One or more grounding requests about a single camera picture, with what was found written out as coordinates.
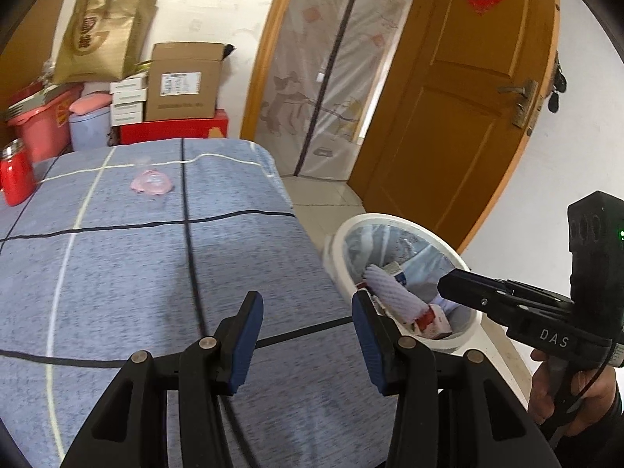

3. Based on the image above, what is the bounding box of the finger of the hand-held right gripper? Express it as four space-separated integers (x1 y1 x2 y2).
437 268 574 325

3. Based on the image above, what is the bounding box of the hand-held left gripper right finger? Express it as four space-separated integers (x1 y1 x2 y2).
351 289 561 468

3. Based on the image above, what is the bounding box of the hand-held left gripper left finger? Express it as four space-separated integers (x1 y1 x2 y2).
61 290 265 468

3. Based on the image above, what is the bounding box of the white round trash bin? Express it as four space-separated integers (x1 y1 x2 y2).
322 213 483 354

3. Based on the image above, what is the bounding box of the person's right hand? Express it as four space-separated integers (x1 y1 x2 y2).
529 348 622 438

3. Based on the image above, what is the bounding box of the blue checked tablecloth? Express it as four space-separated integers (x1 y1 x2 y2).
0 137 405 468

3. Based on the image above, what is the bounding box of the bunch of keys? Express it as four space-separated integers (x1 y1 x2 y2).
547 56 569 114

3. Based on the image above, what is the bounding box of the wooden room door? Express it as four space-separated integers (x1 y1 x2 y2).
346 0 561 254

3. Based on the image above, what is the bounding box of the pink plastic lid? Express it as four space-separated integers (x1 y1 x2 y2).
131 168 174 197

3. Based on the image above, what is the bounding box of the red flat box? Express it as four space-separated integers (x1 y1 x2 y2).
119 108 229 145

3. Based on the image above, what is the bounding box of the blue bin with pink lid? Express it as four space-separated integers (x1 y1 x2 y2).
68 92 114 152

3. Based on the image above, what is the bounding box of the brown cardboard box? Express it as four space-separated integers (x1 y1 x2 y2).
145 42 236 122

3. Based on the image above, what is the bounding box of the printed door curtain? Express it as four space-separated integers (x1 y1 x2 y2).
258 0 425 181

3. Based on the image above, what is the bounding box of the red jar with metal lid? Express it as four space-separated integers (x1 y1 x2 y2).
0 137 37 206

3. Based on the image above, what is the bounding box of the red plastic bucket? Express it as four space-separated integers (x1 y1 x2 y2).
6 82 85 163

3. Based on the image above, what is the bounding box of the gold paper bag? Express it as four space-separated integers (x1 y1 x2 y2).
53 0 159 85

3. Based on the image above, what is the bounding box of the wooden closet door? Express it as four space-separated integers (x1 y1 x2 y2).
0 0 81 122

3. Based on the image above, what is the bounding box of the brass door handle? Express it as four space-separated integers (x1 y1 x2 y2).
497 79 539 130

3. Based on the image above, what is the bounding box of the wooden door frame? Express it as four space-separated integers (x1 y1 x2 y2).
240 0 305 142

